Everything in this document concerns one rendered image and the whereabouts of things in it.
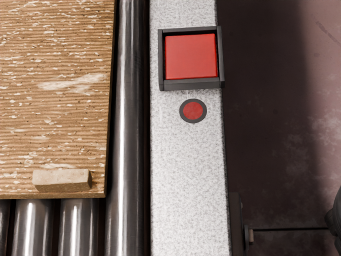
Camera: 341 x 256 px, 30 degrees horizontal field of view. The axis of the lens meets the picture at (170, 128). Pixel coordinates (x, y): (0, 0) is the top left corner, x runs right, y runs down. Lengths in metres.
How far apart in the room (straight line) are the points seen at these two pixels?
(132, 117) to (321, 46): 1.21
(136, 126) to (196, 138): 0.07
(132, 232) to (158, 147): 0.10
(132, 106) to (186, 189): 0.12
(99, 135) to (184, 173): 0.10
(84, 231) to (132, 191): 0.07
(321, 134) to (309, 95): 0.12
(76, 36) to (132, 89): 0.09
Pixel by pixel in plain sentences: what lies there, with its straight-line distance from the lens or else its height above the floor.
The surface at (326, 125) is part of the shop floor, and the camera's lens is 1.75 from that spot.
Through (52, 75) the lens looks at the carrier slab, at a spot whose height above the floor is 0.94.
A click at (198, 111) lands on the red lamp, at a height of 0.92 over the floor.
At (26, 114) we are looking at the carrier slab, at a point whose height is 0.94.
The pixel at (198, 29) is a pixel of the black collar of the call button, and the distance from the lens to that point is 0.76.
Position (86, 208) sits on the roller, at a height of 0.92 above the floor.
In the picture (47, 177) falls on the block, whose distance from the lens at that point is 0.66.
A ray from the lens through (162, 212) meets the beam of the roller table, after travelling 0.68.
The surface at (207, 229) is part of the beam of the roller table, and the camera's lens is 0.67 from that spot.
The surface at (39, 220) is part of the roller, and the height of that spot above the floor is 0.92.
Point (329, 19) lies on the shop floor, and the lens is 1.93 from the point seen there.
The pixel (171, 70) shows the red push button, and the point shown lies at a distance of 0.74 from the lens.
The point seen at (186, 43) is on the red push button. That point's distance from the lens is 0.75.
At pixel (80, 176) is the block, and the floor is 0.96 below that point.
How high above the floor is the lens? 1.56
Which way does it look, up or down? 64 degrees down
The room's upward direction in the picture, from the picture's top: 9 degrees counter-clockwise
